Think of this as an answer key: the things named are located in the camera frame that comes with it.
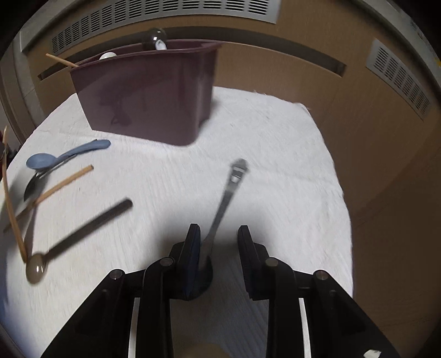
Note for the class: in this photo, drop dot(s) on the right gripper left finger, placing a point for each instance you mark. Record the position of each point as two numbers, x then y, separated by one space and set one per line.
173 277

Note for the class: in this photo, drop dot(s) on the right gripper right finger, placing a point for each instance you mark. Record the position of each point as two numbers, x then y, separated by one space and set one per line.
268 278

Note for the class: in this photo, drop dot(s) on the brown spoon black handle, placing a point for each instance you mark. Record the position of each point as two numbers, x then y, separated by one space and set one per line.
35 267

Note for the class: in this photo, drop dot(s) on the blue plastic spoon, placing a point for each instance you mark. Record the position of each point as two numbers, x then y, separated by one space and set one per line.
43 161

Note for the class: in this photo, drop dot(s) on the small white round spoon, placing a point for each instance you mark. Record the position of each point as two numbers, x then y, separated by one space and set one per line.
108 55

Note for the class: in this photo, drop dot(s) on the white plastic spoon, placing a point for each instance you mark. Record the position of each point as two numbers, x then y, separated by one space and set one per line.
160 45

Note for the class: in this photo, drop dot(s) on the black shovel-shaped spoon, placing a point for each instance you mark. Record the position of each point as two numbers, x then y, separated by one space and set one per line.
38 177

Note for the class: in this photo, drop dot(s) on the white textured table cloth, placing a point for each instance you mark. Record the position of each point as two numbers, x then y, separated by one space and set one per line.
290 199

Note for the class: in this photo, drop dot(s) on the maroon plastic utensil bin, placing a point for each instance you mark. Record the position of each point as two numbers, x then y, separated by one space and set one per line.
162 96

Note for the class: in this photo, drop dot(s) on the small grey vent grille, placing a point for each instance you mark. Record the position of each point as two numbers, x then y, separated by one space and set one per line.
387 66

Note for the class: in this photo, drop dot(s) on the long grey vent grille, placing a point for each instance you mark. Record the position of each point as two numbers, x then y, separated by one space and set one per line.
115 14

